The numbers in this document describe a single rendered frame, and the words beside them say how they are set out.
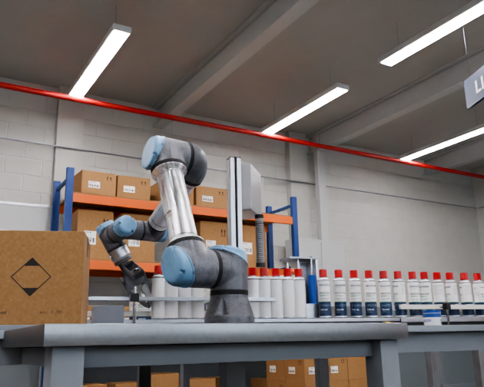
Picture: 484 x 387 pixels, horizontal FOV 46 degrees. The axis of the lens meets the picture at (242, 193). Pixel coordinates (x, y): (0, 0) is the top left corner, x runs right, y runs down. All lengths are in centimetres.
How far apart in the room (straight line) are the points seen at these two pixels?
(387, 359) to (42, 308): 95
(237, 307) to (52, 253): 56
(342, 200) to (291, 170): 103
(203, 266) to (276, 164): 645
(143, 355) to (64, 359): 16
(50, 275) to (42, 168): 500
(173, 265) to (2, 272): 49
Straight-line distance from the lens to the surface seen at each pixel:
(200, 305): 225
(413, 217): 961
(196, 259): 164
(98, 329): 112
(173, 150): 186
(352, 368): 633
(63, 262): 175
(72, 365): 113
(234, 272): 171
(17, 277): 176
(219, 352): 128
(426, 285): 274
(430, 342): 198
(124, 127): 715
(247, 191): 222
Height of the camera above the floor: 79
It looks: 15 degrees up
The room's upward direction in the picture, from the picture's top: 1 degrees counter-clockwise
